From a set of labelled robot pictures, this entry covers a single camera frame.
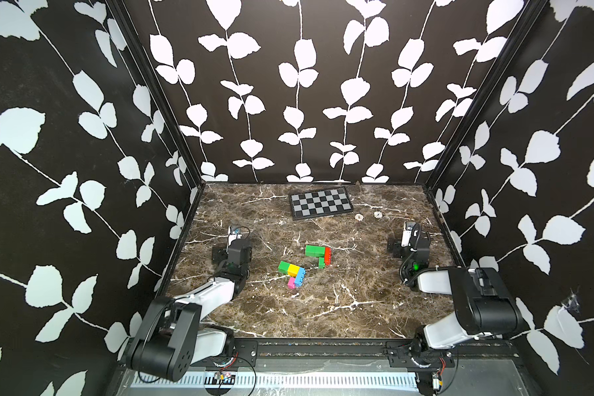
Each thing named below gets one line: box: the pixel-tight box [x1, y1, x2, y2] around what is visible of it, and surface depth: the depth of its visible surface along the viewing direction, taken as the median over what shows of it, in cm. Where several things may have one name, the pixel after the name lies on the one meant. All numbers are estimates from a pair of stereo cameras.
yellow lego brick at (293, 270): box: [287, 264, 301, 279], surface depth 92 cm
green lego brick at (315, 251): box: [305, 245, 326, 258], surface depth 97 cm
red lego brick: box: [325, 246, 333, 266], surface depth 96 cm
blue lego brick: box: [295, 267, 307, 288], surface depth 90 cm
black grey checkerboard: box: [288, 186, 354, 222], surface depth 113 cm
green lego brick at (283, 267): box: [278, 260, 291, 275], surface depth 92 cm
